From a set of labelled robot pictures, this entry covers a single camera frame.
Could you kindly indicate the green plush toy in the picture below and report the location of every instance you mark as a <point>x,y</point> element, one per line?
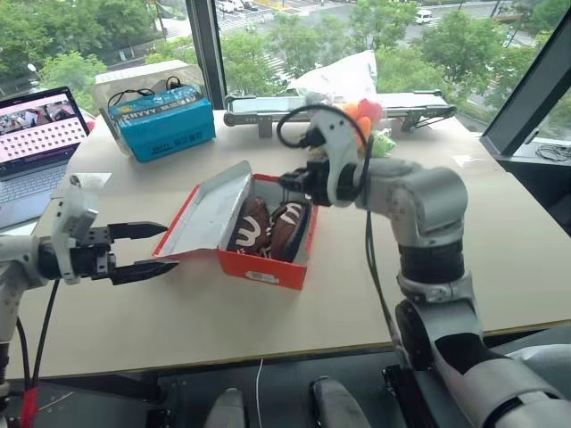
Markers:
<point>383,145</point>

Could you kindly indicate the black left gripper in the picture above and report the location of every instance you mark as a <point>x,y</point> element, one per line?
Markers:
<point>91,258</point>

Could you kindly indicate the grey rounded shape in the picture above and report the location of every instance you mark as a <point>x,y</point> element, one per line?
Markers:
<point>334,403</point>
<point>227,410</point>

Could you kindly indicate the dark window pillar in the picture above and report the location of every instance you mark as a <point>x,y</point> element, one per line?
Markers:
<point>207,49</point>

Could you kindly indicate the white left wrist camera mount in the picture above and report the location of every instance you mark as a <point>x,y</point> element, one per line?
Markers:
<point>71,214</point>

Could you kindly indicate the orange plush toy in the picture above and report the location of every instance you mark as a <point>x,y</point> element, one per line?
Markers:
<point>366,113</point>

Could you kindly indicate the silver laptop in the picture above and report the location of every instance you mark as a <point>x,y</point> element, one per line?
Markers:
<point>31,156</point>

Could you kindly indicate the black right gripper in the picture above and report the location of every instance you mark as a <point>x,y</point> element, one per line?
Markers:
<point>317,183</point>

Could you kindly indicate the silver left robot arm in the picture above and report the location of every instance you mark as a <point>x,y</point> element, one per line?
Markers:
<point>15,260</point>

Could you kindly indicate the orange cardboard shoebox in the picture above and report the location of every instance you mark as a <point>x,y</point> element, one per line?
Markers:
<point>263,267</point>

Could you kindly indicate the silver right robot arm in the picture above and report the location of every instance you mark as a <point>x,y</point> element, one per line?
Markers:
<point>428,209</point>

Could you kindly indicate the white plastic bag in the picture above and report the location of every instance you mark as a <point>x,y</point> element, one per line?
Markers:
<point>343,76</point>

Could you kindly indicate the white foam box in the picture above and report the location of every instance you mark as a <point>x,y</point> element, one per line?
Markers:
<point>134,80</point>

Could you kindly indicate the blue cardboard box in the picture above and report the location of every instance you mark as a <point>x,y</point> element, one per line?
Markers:
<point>169,129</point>

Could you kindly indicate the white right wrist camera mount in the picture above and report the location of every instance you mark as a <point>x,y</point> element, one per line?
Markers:
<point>339,142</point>

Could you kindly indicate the brown shoe with white logo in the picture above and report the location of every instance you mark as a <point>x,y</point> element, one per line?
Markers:
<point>287,229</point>
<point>247,227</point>

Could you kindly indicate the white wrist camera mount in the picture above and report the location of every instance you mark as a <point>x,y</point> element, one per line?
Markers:
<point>71,214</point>
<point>339,142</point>

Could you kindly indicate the dark slanted window frame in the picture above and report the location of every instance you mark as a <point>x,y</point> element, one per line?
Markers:
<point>526,102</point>

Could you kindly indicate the small grey conveyor belt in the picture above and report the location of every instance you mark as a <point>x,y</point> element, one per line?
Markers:
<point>263,113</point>

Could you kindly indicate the red tape strip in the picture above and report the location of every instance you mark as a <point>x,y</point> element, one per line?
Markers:
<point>29,408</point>

